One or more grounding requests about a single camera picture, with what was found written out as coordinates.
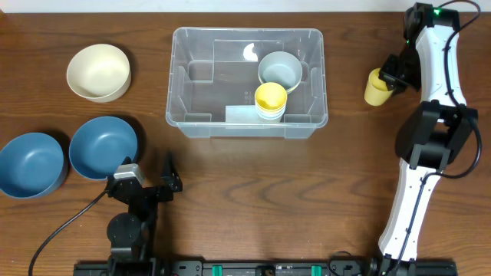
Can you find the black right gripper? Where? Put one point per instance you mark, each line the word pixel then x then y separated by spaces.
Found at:
pixel 393 77

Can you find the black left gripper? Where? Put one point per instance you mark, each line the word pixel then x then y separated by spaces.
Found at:
pixel 149 192

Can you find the yellow cup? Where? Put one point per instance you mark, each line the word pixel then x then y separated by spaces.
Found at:
pixel 271 96
pixel 376 91

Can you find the blue bowl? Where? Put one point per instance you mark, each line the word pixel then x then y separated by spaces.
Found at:
pixel 32 165
pixel 100 145

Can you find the pink cup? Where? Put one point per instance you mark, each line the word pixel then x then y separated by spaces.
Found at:
pixel 269 111

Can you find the grey small bowl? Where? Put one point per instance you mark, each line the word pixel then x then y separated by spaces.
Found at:
pixel 280 67

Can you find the cream bowl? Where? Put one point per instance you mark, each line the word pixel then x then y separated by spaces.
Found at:
pixel 99 73

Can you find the light blue cup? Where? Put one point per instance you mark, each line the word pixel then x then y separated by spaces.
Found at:
pixel 270 115

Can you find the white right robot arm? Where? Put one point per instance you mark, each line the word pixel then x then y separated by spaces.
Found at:
pixel 436 131

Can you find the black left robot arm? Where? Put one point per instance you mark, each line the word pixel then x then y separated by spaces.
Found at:
pixel 131 233

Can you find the white label in bin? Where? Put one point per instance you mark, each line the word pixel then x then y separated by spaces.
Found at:
pixel 241 114

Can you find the clear plastic storage bin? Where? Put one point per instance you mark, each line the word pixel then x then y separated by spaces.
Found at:
pixel 212 68

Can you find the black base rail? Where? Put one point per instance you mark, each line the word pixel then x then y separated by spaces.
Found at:
pixel 336 266

